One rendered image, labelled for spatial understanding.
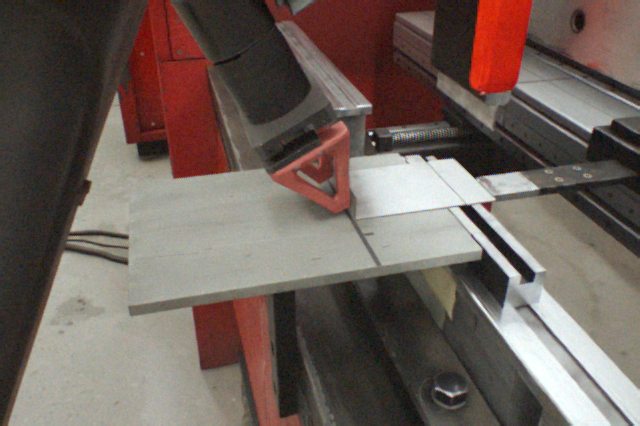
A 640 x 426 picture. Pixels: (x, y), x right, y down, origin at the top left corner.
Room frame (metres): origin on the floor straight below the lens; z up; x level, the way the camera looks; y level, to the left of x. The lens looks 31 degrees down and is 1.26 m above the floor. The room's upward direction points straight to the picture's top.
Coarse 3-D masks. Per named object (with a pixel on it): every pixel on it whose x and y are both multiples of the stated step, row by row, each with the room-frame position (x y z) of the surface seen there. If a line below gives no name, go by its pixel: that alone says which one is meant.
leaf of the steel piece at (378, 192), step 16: (352, 176) 0.50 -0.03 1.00; (368, 176) 0.50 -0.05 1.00; (384, 176) 0.50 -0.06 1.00; (400, 176) 0.50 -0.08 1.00; (416, 176) 0.50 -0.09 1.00; (432, 176) 0.50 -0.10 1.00; (352, 192) 0.43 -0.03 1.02; (368, 192) 0.47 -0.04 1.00; (384, 192) 0.47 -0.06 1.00; (400, 192) 0.47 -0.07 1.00; (416, 192) 0.47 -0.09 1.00; (432, 192) 0.47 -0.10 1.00; (448, 192) 0.47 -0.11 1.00; (352, 208) 0.42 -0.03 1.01; (368, 208) 0.44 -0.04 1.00; (384, 208) 0.44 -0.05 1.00; (400, 208) 0.44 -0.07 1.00; (416, 208) 0.44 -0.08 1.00; (432, 208) 0.44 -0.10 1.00
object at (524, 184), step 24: (624, 120) 0.55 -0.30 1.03; (600, 144) 0.55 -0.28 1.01; (624, 144) 0.52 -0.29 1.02; (552, 168) 0.51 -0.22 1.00; (576, 168) 0.51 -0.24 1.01; (600, 168) 0.51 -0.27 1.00; (624, 168) 0.51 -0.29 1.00; (504, 192) 0.46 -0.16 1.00; (528, 192) 0.47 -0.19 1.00; (552, 192) 0.47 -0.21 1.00
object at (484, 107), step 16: (448, 0) 0.49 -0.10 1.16; (464, 0) 0.47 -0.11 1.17; (448, 16) 0.49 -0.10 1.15; (464, 16) 0.47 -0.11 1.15; (448, 32) 0.49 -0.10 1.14; (464, 32) 0.46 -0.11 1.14; (432, 48) 0.51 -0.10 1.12; (448, 48) 0.49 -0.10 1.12; (464, 48) 0.46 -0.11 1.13; (432, 64) 0.51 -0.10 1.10; (448, 64) 0.48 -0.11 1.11; (464, 64) 0.46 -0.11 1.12; (448, 80) 0.50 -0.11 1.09; (464, 80) 0.45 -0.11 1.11; (448, 96) 0.50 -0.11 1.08; (464, 96) 0.47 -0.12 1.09; (480, 96) 0.43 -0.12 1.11; (496, 96) 0.42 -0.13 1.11; (480, 112) 0.44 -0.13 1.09; (496, 112) 0.42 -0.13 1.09
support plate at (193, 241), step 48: (144, 192) 0.47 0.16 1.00; (192, 192) 0.47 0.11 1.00; (240, 192) 0.47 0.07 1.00; (288, 192) 0.47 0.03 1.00; (144, 240) 0.39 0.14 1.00; (192, 240) 0.39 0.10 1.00; (240, 240) 0.39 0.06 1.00; (288, 240) 0.39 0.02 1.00; (336, 240) 0.39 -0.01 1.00; (384, 240) 0.39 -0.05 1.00; (432, 240) 0.39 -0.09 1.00; (144, 288) 0.33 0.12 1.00; (192, 288) 0.33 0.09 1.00; (240, 288) 0.33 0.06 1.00; (288, 288) 0.34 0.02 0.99
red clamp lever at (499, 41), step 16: (480, 0) 0.30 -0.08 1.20; (496, 0) 0.29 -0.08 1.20; (512, 0) 0.29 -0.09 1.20; (528, 0) 0.30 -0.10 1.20; (480, 16) 0.30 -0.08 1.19; (496, 16) 0.29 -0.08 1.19; (512, 16) 0.29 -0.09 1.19; (528, 16) 0.30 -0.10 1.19; (480, 32) 0.30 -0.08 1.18; (496, 32) 0.29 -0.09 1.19; (512, 32) 0.29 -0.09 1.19; (480, 48) 0.30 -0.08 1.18; (496, 48) 0.29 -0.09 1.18; (512, 48) 0.30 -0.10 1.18; (480, 64) 0.30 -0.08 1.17; (496, 64) 0.29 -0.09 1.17; (512, 64) 0.30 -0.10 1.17; (480, 80) 0.30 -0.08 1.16; (496, 80) 0.29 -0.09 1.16; (512, 80) 0.30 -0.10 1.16
